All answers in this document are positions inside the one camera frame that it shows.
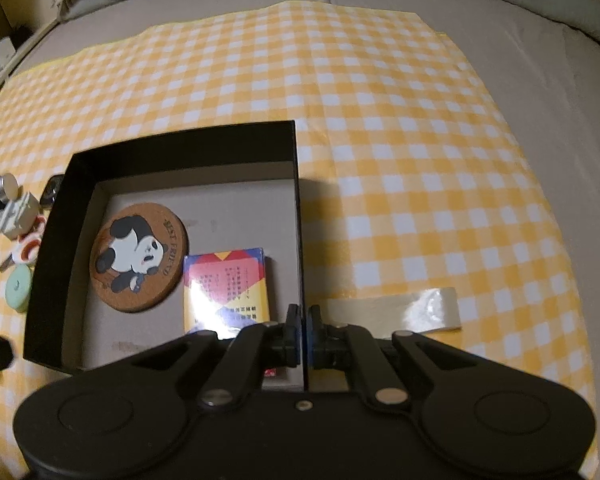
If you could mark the round panda coaster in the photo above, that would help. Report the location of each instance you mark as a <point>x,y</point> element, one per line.
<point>130,260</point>

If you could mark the colourful card box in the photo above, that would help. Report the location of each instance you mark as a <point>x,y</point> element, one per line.
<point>225,285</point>

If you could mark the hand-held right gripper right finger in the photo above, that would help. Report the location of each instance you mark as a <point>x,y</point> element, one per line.
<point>311,342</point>

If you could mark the black cardboard box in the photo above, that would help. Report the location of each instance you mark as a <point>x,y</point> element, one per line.
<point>60,260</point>

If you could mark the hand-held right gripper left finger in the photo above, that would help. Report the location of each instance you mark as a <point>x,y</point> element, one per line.
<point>296,342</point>

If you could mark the yellow checked cloth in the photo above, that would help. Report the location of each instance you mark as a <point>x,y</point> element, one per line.
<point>380,160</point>

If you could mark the mint green round case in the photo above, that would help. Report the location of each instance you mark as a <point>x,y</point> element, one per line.
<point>19,287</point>

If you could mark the red and white scissors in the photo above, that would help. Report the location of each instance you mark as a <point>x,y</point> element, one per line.
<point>30,247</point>

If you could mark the clear tape strip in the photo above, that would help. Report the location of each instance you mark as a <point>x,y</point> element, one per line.
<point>420,310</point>

